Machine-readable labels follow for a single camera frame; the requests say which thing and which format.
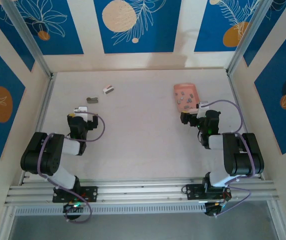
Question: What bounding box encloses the pink plastic tray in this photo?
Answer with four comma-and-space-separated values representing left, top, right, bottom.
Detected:
173, 83, 201, 114

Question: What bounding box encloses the white pink mini stapler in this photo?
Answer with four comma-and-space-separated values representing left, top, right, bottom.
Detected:
102, 85, 115, 96

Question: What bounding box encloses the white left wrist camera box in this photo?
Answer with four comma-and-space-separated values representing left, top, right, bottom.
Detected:
73, 106, 94, 120

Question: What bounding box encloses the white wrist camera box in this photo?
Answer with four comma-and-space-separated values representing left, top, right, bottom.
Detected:
196, 100, 209, 118
73, 106, 94, 120

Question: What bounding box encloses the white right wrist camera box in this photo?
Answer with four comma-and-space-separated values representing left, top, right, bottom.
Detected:
196, 100, 209, 118

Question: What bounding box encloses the aluminium table side rail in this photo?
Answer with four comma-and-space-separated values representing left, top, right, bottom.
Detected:
19, 72, 58, 186
226, 71, 268, 181

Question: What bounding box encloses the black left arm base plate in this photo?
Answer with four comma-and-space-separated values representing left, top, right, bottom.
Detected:
52, 186, 99, 203

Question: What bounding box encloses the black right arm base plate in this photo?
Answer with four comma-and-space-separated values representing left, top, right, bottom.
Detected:
184, 183, 233, 201

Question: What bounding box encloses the aluminium base rail beam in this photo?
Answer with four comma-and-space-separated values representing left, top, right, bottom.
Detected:
4, 176, 280, 208

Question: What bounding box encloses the aluminium frame post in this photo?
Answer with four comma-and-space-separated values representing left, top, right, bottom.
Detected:
1, 0, 54, 79
225, 0, 271, 76

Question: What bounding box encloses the slotted white cable duct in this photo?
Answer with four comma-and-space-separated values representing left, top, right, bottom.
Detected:
14, 202, 206, 216

